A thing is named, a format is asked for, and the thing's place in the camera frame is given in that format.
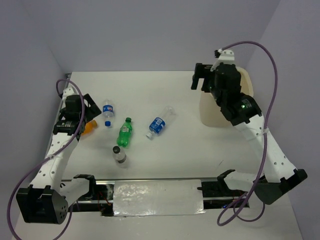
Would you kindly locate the clear bottle blue label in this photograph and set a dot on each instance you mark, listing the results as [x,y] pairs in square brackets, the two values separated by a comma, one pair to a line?
[160,122]

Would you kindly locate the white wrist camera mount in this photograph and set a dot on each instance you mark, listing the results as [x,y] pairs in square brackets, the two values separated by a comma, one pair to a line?
[68,92]
[223,56]

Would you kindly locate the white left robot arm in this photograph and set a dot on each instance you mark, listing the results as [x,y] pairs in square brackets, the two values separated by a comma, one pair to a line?
[47,199]

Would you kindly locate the clear Pepsi-label bottle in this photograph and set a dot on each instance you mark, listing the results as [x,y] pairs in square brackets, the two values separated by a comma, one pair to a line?
[108,112]

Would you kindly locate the green soda bottle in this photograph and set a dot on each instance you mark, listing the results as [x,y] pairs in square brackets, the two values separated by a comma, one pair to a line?
[125,133]

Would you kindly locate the beige plastic bin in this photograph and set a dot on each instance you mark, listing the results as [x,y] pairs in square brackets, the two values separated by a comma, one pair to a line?
[224,113]

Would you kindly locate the clear bottle black cap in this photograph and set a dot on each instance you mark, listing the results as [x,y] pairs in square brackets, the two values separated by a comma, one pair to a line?
[120,157]

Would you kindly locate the orange juice bottle lying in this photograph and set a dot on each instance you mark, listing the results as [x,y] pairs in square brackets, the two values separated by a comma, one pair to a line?
[89,127]

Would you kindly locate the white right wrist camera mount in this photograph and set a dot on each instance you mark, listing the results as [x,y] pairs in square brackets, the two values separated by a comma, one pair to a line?
[223,56]

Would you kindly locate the metal rail with electronics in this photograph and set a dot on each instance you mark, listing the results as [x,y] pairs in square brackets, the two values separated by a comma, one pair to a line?
[102,200]

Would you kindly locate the silver foil sheet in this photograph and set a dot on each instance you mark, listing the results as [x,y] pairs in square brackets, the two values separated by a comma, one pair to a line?
[157,198]

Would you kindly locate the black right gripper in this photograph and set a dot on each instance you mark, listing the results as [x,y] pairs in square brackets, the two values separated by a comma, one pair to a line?
[202,70]

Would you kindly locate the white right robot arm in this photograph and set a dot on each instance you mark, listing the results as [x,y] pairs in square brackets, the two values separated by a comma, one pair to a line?
[277,175]

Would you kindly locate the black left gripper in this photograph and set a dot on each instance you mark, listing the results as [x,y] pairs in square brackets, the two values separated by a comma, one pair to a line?
[93,110]

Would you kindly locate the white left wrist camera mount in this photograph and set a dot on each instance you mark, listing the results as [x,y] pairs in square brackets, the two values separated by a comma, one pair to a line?
[68,92]

